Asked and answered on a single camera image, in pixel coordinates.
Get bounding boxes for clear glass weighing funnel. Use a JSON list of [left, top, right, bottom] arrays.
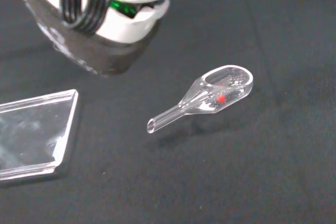
[[146, 65, 254, 134]]

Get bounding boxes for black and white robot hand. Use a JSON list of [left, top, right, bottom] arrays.
[[21, 0, 190, 77]]

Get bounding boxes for clear funnel stand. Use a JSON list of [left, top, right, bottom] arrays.
[[0, 89, 79, 183]]

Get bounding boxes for black bench cloth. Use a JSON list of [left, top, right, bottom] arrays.
[[0, 0, 336, 224]]

